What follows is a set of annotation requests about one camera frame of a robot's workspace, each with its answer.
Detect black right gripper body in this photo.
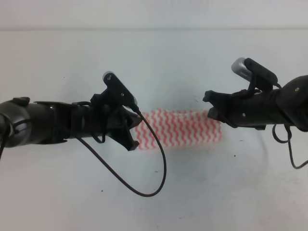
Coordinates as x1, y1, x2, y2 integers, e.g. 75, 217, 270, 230
217, 90, 284, 128

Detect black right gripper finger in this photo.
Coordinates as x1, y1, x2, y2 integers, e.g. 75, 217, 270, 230
203, 90, 231, 108
207, 107, 226, 123

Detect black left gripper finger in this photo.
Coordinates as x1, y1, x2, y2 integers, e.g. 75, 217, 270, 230
120, 107, 142, 131
113, 128, 139, 151

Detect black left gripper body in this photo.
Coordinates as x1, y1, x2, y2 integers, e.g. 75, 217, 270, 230
64, 92, 128, 141

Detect pink white wavy towel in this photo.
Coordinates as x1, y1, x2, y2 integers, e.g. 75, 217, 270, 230
142, 108, 222, 148

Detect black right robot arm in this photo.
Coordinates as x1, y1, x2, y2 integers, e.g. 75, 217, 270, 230
203, 76, 308, 132

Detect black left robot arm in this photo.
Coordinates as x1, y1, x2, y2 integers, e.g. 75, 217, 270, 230
0, 94, 142, 151

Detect black left camera cable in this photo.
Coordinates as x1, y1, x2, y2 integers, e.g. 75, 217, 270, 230
77, 109, 167, 197

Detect black camera cable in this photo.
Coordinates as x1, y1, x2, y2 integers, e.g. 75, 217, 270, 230
272, 83, 308, 169
77, 109, 167, 197

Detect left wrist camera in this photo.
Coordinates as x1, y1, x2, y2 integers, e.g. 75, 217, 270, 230
103, 72, 140, 113

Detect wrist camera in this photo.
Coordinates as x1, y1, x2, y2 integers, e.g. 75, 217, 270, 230
231, 57, 281, 91
103, 72, 140, 113

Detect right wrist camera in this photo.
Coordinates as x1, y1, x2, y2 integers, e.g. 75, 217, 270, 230
231, 57, 281, 91

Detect black right camera cable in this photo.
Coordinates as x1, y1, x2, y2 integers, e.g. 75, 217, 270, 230
272, 83, 308, 169

